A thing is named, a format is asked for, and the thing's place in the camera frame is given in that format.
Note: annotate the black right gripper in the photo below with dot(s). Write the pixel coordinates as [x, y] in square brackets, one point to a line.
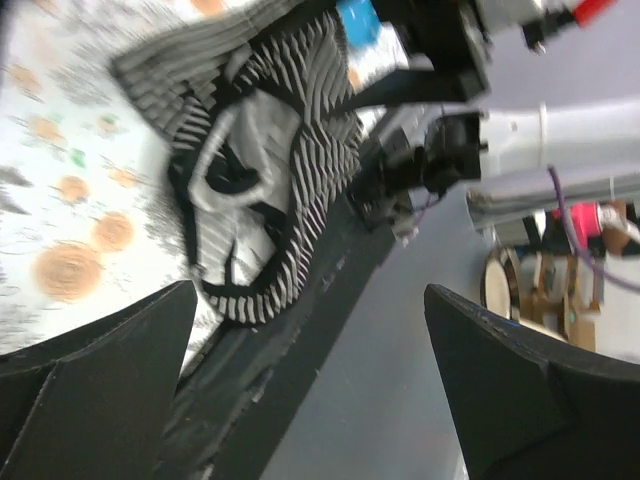
[451, 35]

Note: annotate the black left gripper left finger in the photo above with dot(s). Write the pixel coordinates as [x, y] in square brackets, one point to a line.
[92, 403]

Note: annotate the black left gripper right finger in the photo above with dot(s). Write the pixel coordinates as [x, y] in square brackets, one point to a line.
[527, 406]

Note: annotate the black white striped tank top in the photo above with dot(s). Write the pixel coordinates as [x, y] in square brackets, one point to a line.
[259, 146]

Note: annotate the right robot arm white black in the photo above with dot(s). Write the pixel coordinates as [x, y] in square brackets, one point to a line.
[573, 164]

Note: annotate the floral tablecloth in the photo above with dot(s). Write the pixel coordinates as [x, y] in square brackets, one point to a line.
[90, 224]

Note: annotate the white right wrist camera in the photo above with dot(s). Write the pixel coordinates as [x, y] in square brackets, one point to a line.
[539, 21]

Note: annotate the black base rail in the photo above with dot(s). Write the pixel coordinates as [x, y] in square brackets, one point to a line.
[230, 414]

